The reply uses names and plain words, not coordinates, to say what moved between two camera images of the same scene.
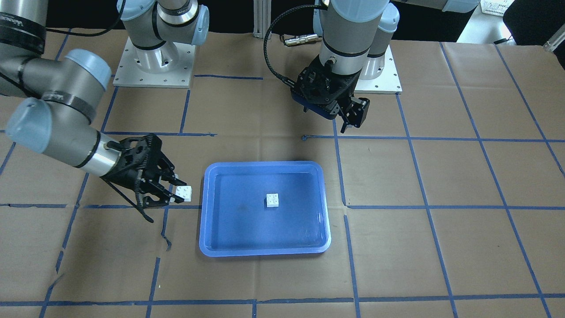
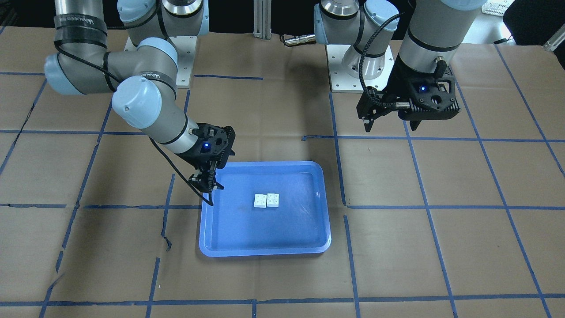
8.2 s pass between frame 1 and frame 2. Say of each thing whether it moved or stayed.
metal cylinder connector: stayed
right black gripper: moved
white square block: stayed
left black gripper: moved
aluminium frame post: stayed
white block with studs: moved
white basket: stayed
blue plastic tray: stayed
